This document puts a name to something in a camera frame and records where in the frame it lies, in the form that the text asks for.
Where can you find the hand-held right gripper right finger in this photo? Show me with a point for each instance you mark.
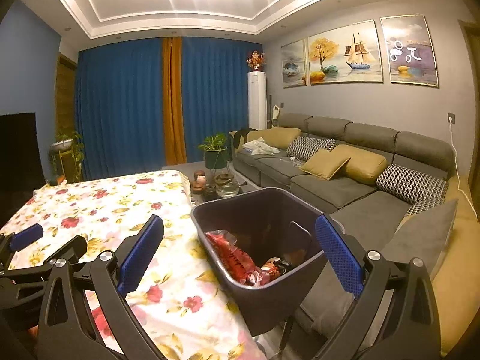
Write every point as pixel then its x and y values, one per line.
pixel 339 255

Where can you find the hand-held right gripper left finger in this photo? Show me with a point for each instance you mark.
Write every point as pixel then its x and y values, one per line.
pixel 140 255

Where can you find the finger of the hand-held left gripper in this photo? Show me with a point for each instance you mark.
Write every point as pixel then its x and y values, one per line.
pixel 63 253
pixel 26 236

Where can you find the orange print paper cup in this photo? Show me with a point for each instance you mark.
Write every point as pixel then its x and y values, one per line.
pixel 275 264

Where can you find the pink plastic bag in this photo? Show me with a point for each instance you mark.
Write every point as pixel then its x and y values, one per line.
pixel 257 276

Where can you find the red wrapper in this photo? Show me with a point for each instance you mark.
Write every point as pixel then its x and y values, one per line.
pixel 232 258

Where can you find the grey plastic bin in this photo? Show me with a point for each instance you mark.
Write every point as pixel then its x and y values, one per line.
pixel 262 315

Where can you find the floral tablecloth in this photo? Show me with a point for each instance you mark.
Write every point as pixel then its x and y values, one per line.
pixel 112 202

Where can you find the black television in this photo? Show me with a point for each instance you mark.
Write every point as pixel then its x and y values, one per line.
pixel 17 157

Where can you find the gold plant stand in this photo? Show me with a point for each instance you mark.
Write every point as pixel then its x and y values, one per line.
pixel 63 165

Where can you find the grey cushion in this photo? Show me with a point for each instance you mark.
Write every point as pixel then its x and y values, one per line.
pixel 423 240

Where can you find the yellow cushion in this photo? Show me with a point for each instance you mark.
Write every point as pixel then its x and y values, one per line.
pixel 324 163
pixel 363 163
pixel 273 137

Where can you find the doll figurine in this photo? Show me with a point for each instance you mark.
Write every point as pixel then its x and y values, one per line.
pixel 198 180

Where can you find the black white patterned cushion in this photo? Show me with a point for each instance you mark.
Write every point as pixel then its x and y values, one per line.
pixel 423 206
pixel 410 182
pixel 309 146

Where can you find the trailing plant in white bowl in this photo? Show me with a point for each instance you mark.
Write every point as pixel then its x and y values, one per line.
pixel 67 143

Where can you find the glass kettle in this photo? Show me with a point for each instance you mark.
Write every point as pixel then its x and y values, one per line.
pixel 227 188

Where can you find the tea tray with kettle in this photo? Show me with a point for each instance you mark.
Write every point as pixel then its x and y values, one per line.
pixel 243 191

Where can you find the yellow sofa cover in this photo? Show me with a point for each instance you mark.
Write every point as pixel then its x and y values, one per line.
pixel 459 277

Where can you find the grey sectional sofa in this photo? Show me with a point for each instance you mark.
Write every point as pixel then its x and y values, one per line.
pixel 371 135

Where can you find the potted plant green pot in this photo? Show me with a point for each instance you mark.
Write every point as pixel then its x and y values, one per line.
pixel 215 153

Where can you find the white cloth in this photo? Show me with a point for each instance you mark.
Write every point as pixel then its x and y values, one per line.
pixel 262 146

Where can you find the blue curtain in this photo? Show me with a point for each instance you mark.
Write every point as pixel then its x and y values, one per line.
pixel 120 105
pixel 215 93

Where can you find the white handheld vacuum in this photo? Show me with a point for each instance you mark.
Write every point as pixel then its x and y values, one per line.
pixel 276 114

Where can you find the black cloth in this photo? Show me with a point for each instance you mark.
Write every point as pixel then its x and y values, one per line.
pixel 242 135

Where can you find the orange curtain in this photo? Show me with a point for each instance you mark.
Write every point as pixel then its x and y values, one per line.
pixel 173 101

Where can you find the white standing air conditioner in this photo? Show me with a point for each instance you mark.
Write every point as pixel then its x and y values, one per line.
pixel 257 99

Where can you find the grey landscape painting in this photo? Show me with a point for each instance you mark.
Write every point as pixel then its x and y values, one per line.
pixel 293 63

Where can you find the tree and sailboat painting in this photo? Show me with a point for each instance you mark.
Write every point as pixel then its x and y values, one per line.
pixel 345 52

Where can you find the flower ornament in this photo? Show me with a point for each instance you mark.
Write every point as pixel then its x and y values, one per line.
pixel 255 60

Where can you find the purple landscape painting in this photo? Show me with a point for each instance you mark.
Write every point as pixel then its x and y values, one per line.
pixel 410 50

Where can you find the wall socket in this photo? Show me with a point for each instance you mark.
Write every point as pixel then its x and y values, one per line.
pixel 451 118

